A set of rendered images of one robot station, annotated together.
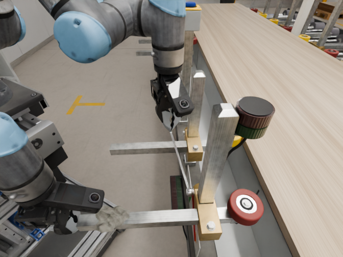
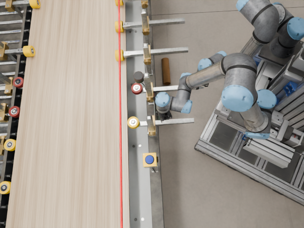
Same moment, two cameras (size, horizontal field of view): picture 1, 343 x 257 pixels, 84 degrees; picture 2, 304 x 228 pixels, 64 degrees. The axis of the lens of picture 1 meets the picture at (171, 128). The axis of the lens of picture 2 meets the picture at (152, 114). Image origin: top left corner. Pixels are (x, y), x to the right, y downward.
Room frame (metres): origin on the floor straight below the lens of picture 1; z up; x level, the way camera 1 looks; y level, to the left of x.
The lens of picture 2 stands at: (0.92, 0.03, 2.48)
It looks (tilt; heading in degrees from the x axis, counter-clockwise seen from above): 72 degrees down; 192
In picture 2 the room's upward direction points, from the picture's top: 12 degrees counter-clockwise
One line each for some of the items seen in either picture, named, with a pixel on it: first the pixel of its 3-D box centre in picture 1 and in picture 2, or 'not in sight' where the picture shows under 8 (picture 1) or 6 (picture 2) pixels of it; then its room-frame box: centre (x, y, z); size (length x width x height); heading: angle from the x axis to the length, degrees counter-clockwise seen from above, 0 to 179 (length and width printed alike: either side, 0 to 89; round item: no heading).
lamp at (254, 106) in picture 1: (239, 149); (140, 83); (0.25, -0.14, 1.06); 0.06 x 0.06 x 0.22; 3
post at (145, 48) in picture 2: not in sight; (148, 63); (0.00, -0.10, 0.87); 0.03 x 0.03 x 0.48; 3
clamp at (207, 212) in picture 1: (206, 209); (149, 92); (0.23, -0.09, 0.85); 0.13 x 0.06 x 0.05; 3
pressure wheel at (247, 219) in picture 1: (241, 212); (137, 90); (0.22, -0.18, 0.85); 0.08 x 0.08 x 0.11
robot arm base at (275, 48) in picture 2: not in sight; (284, 43); (0.02, 0.79, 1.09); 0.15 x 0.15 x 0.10
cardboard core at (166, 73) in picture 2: not in sight; (166, 71); (-0.36, 0.03, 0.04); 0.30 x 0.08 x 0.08; 3
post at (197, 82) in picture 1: (192, 133); (151, 127); (0.50, -0.08, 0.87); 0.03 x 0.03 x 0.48; 3
